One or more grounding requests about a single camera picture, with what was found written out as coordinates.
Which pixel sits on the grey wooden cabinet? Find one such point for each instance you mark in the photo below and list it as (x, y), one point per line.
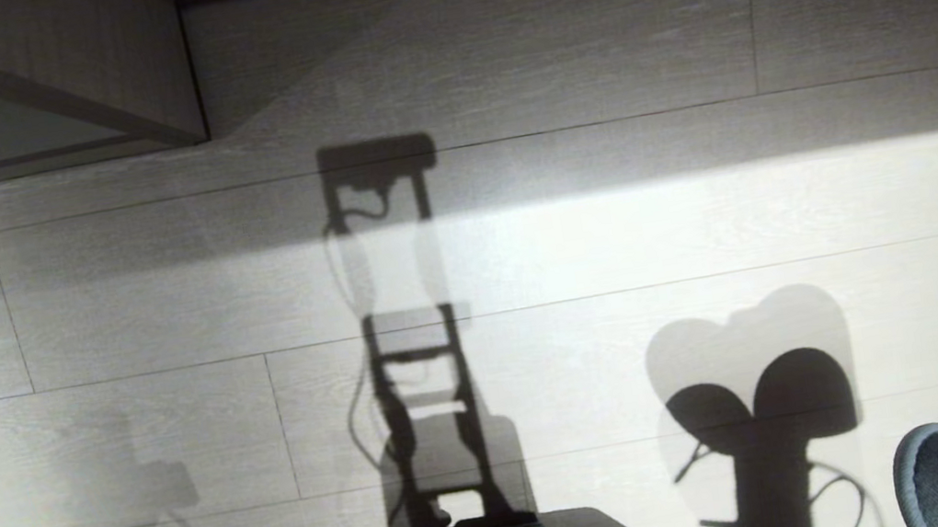
(75, 53)

